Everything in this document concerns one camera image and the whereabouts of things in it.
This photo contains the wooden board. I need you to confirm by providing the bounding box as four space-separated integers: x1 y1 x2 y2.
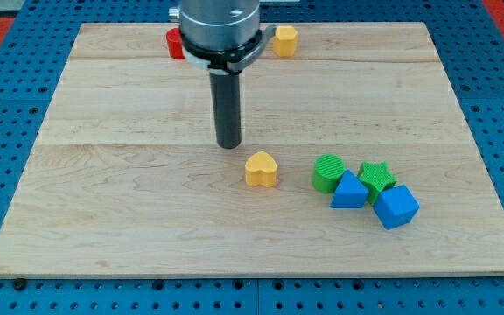
0 22 504 279

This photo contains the yellow heart block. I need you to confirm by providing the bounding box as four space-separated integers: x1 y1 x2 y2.
245 151 277 187

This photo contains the blue cube block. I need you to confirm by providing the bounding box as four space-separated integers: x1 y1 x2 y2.
373 185 420 230

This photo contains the green star block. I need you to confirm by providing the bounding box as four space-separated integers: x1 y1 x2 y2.
357 161 397 205

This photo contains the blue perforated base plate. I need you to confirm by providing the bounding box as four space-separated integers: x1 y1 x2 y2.
0 0 504 314

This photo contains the red block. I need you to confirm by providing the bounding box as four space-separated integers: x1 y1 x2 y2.
165 27 185 60

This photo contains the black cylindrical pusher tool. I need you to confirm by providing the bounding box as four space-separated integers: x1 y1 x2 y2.
209 73 242 149

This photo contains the yellow hexagon block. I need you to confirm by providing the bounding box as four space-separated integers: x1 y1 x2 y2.
272 26 298 58

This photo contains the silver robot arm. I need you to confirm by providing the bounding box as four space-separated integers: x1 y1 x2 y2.
168 0 277 75

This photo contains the green cylinder block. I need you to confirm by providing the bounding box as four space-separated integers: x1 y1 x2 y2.
311 154 345 193

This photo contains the blue triangle block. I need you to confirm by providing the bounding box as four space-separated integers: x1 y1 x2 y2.
330 170 368 208

